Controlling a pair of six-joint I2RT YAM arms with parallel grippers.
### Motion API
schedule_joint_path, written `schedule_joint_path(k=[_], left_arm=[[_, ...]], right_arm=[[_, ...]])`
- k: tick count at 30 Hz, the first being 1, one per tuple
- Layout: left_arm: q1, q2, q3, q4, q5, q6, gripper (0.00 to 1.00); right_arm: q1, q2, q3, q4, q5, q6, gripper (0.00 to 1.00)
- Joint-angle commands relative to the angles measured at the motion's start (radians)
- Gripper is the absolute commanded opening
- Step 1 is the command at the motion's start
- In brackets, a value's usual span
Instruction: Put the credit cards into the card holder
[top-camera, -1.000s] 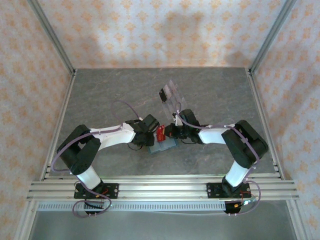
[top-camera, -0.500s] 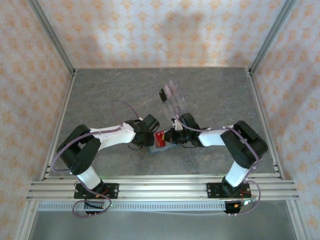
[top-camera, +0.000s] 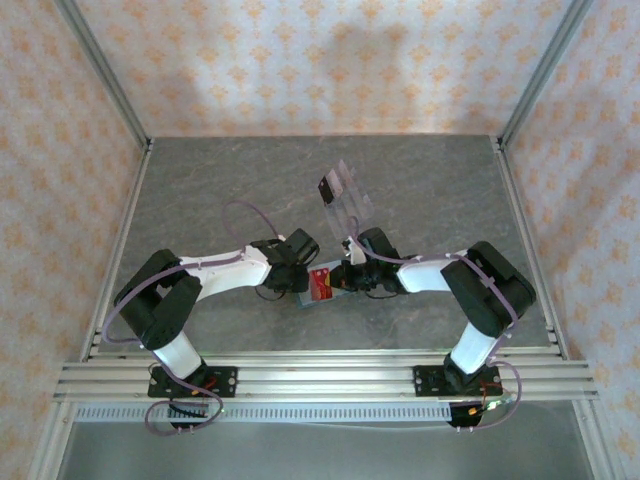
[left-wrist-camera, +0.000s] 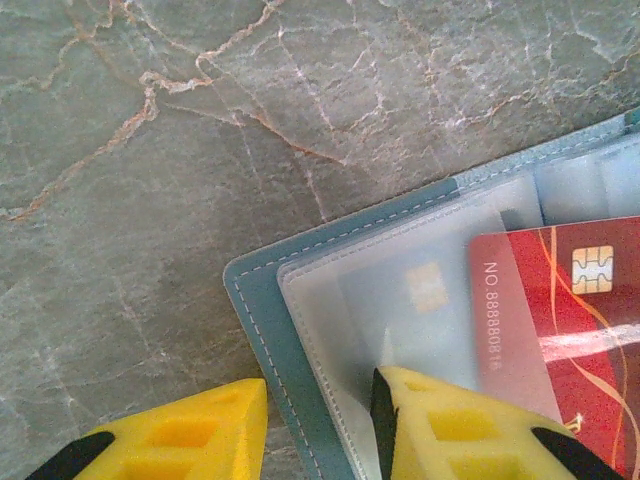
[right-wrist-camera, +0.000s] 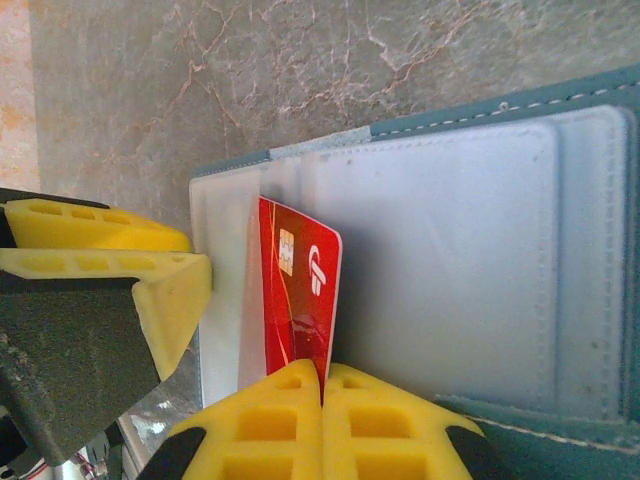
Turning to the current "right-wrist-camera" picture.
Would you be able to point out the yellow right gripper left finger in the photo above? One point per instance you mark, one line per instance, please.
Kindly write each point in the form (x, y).
(307, 440)

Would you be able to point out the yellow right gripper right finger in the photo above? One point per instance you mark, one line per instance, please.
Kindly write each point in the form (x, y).
(335, 440)

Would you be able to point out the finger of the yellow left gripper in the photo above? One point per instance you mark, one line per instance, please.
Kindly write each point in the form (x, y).
(150, 235)
(75, 350)

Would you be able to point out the red credit card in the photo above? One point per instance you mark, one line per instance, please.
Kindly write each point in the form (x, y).
(300, 300)

